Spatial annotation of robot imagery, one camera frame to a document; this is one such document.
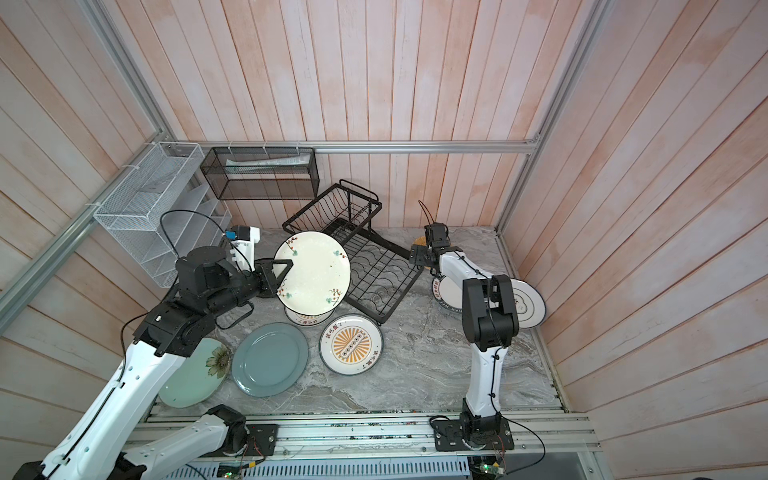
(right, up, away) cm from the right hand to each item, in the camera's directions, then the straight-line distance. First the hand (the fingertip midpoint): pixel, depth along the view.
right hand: (426, 253), depth 104 cm
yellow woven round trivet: (-4, +3, -18) cm, 19 cm away
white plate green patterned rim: (+7, -14, -2) cm, 16 cm away
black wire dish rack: (-16, -6, +3) cm, 17 cm away
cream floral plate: (-31, -6, -35) cm, 47 cm away
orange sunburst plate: (-40, -22, -9) cm, 46 cm away
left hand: (-37, -4, -39) cm, 53 cm away
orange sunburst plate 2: (-25, -28, -13) cm, 40 cm away
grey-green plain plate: (-49, -32, -18) cm, 61 cm away
